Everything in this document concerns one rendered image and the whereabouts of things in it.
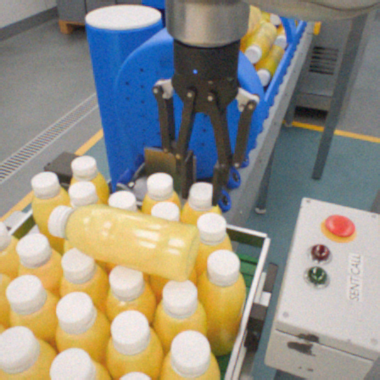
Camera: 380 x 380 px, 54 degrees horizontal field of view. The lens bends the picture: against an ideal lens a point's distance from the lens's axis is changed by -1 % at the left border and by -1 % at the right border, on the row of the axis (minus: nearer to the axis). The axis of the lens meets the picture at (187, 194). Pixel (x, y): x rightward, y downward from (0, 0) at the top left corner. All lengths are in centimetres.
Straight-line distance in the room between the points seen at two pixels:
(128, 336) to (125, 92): 47
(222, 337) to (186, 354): 15
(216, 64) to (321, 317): 28
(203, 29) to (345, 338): 33
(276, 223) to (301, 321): 169
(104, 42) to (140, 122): 74
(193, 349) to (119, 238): 14
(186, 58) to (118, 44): 103
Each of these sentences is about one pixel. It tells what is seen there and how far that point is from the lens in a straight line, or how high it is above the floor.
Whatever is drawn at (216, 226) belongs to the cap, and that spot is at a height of 108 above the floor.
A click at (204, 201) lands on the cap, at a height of 107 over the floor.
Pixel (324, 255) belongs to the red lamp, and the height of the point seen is 111.
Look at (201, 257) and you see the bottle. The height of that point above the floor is 104.
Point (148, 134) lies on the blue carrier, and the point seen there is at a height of 104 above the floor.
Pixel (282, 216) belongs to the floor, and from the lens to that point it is 214.
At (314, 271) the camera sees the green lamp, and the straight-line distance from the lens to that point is 44.
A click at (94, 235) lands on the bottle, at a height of 113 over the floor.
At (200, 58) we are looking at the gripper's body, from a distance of 42.
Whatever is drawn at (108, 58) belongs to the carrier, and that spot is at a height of 92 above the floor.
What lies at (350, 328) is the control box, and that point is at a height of 110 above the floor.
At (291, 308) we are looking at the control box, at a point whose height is 110.
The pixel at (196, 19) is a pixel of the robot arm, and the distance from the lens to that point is 40.
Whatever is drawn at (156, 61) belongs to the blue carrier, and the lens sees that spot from 69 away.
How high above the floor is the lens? 144
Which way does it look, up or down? 41 degrees down
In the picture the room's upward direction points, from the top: straight up
